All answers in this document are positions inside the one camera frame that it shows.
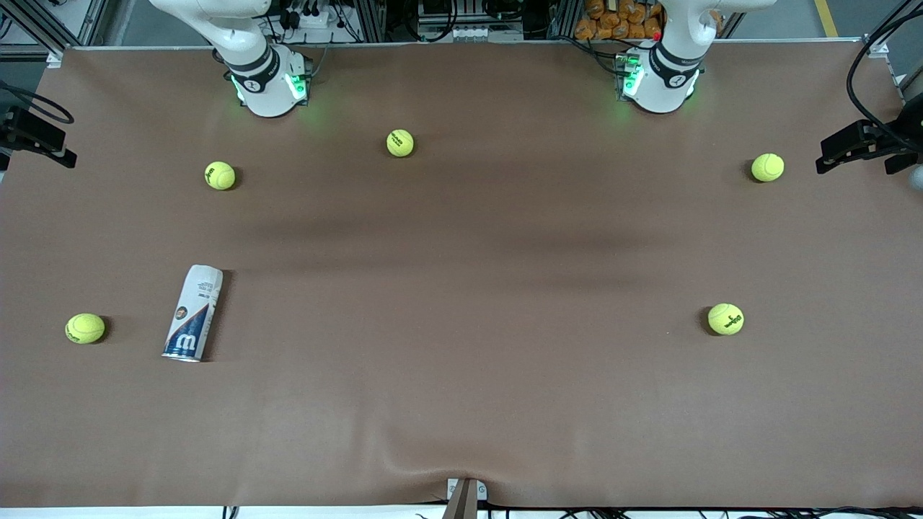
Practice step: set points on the white blue tennis ball can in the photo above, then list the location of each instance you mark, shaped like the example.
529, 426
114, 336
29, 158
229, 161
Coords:
193, 313

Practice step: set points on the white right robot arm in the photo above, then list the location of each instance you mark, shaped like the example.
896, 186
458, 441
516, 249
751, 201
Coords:
267, 86

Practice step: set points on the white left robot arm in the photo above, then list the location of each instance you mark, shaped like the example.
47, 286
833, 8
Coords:
667, 86

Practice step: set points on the yellow tennis ball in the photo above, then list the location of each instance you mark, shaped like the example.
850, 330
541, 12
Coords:
725, 318
767, 167
400, 143
220, 175
85, 328

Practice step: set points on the orange bag pile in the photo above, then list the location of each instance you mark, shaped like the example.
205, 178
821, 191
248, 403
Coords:
613, 29

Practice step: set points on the white power strip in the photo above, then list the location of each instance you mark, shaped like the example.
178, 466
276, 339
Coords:
472, 33
314, 20

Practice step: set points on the brown table mat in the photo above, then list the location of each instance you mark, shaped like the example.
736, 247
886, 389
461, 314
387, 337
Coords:
461, 396

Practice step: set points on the silver corner bracket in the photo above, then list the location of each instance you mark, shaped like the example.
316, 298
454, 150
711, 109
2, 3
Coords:
877, 49
55, 59

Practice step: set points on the aluminium frame post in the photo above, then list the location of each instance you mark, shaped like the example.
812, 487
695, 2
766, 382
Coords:
373, 21

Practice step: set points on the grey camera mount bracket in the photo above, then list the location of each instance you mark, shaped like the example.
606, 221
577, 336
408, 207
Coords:
465, 501

